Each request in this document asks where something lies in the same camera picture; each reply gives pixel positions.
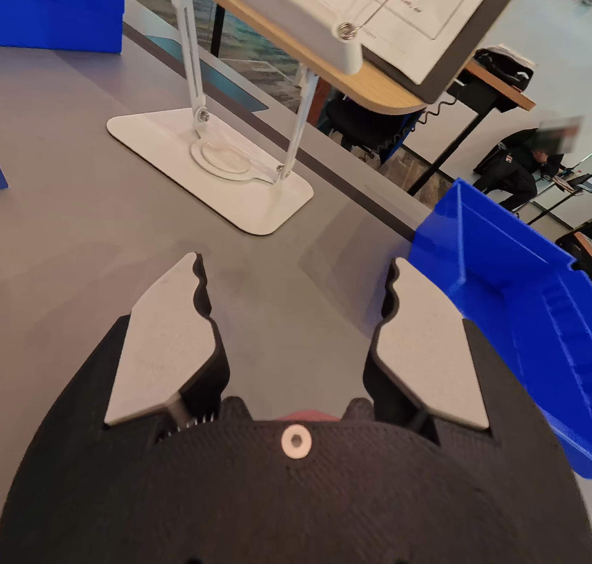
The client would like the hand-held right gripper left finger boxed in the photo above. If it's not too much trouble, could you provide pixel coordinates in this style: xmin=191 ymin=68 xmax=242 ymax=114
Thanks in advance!
xmin=104 ymin=251 xmax=230 ymax=427

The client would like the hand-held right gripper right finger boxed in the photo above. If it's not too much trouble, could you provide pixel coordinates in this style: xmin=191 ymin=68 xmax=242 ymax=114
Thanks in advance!
xmin=363 ymin=257 xmax=490 ymax=431

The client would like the blue plastic bin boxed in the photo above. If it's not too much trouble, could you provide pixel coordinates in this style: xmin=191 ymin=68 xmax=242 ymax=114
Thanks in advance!
xmin=0 ymin=0 xmax=126 ymax=55
xmin=409 ymin=177 xmax=592 ymax=479

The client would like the white metal stand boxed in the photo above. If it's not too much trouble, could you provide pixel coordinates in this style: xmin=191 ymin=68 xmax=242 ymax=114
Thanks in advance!
xmin=106 ymin=0 xmax=362 ymax=237

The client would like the blue storage crate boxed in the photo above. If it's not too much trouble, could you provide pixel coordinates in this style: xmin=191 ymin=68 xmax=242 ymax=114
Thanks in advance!
xmin=384 ymin=110 xmax=425 ymax=164

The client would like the light wooden board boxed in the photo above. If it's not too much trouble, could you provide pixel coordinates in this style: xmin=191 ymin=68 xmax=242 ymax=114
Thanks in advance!
xmin=178 ymin=0 xmax=428 ymax=115

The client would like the black bag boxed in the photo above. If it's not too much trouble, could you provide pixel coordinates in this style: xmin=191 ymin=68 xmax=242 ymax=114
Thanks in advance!
xmin=474 ymin=46 xmax=538 ymax=93

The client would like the white paper sheet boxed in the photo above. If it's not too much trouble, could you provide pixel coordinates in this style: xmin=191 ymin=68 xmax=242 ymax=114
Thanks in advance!
xmin=277 ymin=0 xmax=507 ymax=85

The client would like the black metal leg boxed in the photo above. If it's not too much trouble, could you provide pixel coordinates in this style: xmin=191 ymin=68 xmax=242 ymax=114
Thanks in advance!
xmin=210 ymin=4 xmax=226 ymax=58

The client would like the black coiled cable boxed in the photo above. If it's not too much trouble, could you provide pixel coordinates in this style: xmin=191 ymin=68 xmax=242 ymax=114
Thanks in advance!
xmin=377 ymin=99 xmax=458 ymax=157

